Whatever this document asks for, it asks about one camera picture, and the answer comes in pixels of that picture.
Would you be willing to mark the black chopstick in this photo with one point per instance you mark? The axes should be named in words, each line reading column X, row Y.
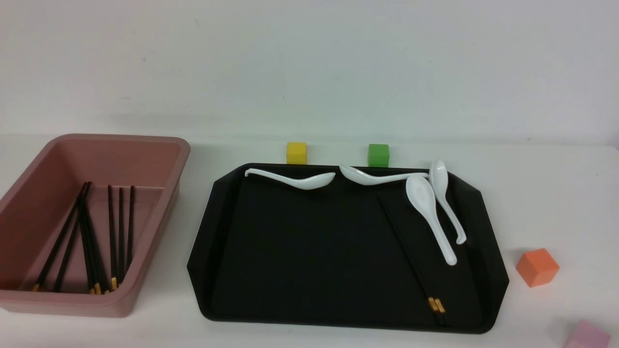
column 91, row 273
column 102, row 286
column 121, row 243
column 129, row 230
column 71, row 242
column 113, row 240
column 39, row 284

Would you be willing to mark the white spoon far left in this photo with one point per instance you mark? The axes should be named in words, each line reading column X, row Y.
column 306, row 184

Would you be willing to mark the white spoon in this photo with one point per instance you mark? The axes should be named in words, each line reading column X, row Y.
column 362, row 178
column 439, row 181
column 421, row 196
column 306, row 184

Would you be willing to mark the yellow cube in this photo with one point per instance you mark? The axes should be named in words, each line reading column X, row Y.
column 296, row 153

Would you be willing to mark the white spoon centre top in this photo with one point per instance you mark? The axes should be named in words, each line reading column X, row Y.
column 362, row 178

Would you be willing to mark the green cube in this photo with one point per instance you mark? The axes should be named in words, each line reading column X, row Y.
column 378, row 155

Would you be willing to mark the black plastic tray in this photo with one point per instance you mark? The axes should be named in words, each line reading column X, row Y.
column 343, row 255

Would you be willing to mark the white spoon front right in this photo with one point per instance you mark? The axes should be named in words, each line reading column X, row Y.
column 421, row 196

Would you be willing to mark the white spoon far right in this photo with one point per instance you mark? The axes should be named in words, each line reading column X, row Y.
column 439, row 181

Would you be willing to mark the pink plastic bin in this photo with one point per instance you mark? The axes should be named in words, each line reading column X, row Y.
column 34, row 210

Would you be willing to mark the orange cube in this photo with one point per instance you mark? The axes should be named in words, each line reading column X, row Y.
column 537, row 267

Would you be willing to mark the pink cube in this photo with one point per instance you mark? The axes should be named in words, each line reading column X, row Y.
column 587, row 335

